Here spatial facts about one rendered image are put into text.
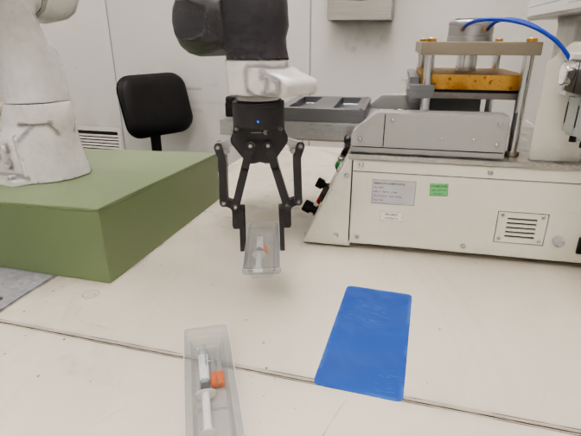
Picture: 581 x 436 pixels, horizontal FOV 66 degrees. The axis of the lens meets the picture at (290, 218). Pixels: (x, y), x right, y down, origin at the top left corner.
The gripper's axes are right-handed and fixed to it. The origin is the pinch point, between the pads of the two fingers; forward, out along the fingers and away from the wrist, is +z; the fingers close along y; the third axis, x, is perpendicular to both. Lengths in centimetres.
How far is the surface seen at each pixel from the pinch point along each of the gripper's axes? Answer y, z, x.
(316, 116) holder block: -10.2, -15.0, -18.1
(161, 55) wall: 62, -22, -211
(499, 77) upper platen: -39.7, -22.2, -10.1
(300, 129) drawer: -7.1, -12.7, -17.9
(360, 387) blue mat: -11.3, 8.3, 26.7
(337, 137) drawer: -13.9, -11.5, -16.1
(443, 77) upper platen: -31.1, -22.1, -12.4
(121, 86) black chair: 75, -8, -175
